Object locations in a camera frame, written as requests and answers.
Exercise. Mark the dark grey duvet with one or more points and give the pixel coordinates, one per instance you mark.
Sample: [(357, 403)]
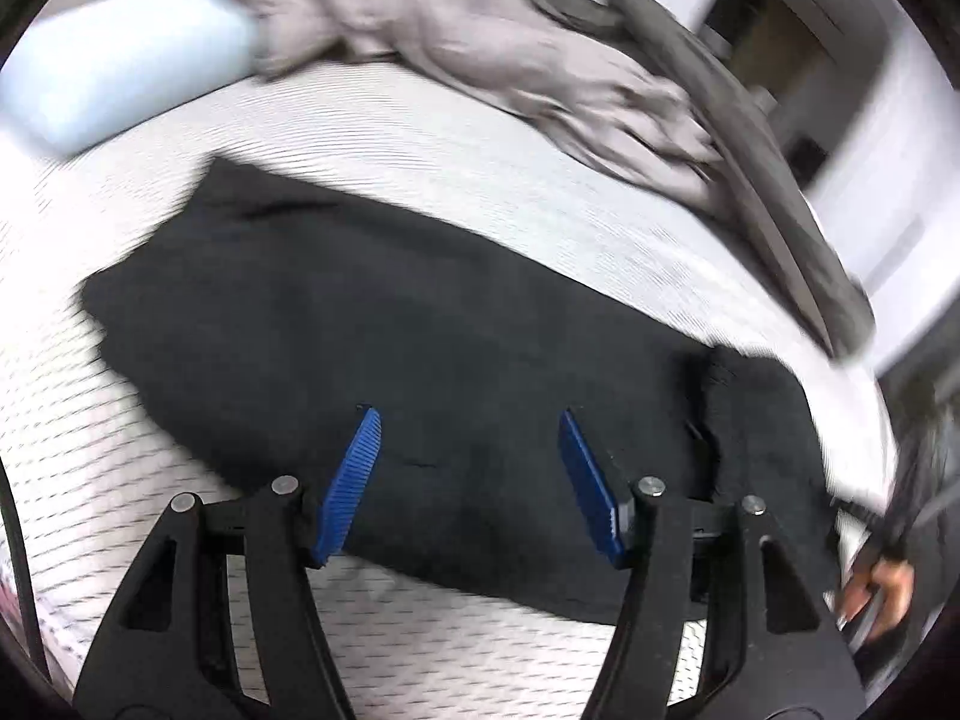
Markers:
[(750, 165)]

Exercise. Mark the light blue bolster pillow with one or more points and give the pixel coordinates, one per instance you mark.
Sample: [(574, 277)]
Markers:
[(112, 67)]

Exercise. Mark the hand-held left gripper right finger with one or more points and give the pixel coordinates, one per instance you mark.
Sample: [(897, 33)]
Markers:
[(592, 487)]

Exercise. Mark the bed with striped white mattress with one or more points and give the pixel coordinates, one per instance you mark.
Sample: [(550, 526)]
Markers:
[(450, 150)]

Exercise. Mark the person's right hand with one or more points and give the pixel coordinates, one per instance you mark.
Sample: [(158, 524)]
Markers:
[(883, 586)]

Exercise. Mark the black pants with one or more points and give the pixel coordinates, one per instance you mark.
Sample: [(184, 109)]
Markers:
[(375, 315)]

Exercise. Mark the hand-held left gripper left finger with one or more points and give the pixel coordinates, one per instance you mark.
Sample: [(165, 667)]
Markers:
[(349, 487)]

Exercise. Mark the light grey crumpled blanket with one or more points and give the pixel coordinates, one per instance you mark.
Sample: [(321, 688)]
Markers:
[(450, 37)]

